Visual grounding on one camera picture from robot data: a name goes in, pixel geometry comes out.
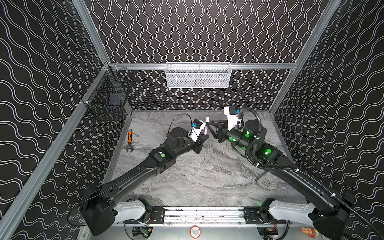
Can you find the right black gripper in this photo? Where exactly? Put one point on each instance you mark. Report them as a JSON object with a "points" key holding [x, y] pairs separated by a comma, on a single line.
{"points": [[222, 132]]}

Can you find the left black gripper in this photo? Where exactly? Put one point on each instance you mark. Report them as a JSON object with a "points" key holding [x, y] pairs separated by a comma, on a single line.
{"points": [[199, 142]]}

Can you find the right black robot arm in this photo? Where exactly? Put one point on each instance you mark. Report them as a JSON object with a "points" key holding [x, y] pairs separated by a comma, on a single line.
{"points": [[327, 211]]}

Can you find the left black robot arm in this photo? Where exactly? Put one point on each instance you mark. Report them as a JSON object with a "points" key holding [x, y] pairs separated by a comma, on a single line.
{"points": [[98, 204]]}

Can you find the red white round sticker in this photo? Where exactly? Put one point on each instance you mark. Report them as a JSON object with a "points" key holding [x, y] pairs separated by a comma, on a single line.
{"points": [[195, 232]]}

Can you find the orange red small object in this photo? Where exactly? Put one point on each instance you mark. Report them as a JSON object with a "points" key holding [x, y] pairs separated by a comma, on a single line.
{"points": [[310, 232]]}

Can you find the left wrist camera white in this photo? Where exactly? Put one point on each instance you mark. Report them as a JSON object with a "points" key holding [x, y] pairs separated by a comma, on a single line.
{"points": [[197, 127]]}

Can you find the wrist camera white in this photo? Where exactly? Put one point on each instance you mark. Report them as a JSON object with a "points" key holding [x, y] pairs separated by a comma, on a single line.
{"points": [[232, 113], [197, 127]]}

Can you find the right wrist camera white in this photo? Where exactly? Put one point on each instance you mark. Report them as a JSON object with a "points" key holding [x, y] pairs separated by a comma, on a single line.
{"points": [[232, 113]]}

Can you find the orange handled adjustable wrench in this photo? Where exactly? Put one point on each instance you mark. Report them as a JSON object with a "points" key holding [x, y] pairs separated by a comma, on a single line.
{"points": [[129, 147]]}

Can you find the white mesh wire basket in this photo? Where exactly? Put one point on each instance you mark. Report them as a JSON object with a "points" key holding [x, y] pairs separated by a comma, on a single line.
{"points": [[195, 75]]}

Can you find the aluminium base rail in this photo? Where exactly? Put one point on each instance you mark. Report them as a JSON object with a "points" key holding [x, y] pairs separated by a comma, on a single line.
{"points": [[204, 216]]}

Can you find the black wire basket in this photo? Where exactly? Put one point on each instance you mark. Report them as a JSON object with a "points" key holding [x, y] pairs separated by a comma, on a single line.
{"points": [[108, 102]]}

